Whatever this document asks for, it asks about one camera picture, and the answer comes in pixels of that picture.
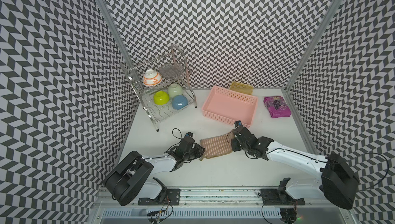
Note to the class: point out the metal two-tier dish rack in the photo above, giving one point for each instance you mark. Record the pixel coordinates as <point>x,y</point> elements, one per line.
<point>159,113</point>

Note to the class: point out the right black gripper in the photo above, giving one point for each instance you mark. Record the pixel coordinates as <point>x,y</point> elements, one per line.
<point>234,147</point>

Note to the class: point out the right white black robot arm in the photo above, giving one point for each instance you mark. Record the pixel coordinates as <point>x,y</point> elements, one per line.
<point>331,178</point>

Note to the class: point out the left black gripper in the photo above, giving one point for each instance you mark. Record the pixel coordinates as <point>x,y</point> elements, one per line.
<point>198,148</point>

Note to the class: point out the yellow plastic container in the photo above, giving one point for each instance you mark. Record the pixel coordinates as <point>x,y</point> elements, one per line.
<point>241,88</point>

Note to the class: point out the pink perforated plastic basket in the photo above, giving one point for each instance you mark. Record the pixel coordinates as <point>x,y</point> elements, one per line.
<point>228,106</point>

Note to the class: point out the striped beige square dishcloth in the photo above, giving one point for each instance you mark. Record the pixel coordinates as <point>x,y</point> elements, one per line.
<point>217,146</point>

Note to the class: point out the lime green bowl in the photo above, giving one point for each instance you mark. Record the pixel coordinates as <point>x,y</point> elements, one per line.
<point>161,98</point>

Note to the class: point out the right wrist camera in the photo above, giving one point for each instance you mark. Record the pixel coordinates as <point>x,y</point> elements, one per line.
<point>238,123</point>

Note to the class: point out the blue bowl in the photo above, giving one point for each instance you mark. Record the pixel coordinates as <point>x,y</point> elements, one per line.
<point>179,102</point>

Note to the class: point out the aluminium front mounting rail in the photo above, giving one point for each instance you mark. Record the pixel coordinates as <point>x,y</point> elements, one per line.
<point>217,197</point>

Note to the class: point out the white orange patterned bowl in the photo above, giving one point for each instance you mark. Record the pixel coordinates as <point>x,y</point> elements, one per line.
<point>152,78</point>

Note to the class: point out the purple snack packet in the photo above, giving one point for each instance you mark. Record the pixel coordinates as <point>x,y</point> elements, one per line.
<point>277,107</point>

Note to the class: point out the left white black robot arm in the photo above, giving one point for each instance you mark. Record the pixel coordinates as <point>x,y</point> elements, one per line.
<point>134,177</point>

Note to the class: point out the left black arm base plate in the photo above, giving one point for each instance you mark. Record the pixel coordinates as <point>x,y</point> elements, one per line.
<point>165,197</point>

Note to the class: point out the pale green bowl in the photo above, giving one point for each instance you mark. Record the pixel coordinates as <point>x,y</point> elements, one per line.
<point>174,90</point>

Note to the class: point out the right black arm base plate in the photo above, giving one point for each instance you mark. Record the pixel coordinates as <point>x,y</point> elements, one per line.
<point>272,197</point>

